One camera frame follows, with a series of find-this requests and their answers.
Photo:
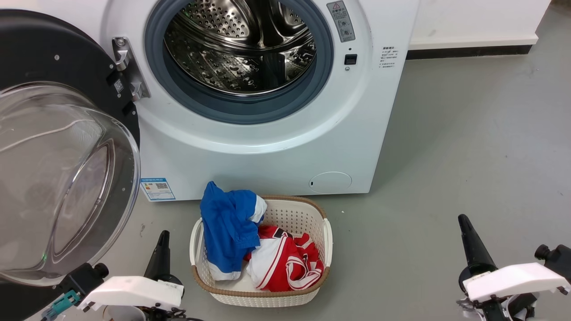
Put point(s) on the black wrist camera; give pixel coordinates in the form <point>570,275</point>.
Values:
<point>82,278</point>
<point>555,261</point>

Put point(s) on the white front-load washing machine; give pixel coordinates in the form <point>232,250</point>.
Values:
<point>267,156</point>

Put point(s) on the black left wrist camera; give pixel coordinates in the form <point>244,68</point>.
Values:
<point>82,278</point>

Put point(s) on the round white filter cover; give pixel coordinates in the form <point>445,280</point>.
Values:
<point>330,183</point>

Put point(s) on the small printed text sticker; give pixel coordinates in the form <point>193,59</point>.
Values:
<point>388,57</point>

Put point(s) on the black door lock slot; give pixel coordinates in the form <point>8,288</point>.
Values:
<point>350,59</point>

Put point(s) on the black baseboard strip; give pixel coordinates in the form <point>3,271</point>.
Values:
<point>468,51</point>

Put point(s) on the blue energy label sticker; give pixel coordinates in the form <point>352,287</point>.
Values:
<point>157,189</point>

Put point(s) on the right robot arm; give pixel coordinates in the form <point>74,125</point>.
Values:
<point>495,310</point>

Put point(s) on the small QR code sticker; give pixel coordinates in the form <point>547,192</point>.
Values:
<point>118,85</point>

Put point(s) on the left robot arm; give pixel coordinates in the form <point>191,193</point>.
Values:
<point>125,314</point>

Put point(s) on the steel washer drum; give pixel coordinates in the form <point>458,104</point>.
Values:
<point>241,67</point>

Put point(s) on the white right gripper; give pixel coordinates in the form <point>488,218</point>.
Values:
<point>513,278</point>

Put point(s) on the red and white garment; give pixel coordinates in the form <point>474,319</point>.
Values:
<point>285,263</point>

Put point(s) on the blue garment with white trim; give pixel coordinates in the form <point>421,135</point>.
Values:
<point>227,227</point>

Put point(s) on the metal door hinge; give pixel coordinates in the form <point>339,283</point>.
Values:
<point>122,55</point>

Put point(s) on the beige plastic laundry basket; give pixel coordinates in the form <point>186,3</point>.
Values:
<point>294,214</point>

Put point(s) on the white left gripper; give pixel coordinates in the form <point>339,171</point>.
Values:
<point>129,292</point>

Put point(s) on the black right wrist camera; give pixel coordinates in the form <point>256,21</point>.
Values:
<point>555,261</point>

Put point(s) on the black round glass washer door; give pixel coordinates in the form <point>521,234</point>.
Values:
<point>44,58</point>

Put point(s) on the grey warning sticker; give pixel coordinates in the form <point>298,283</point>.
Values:
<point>341,24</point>

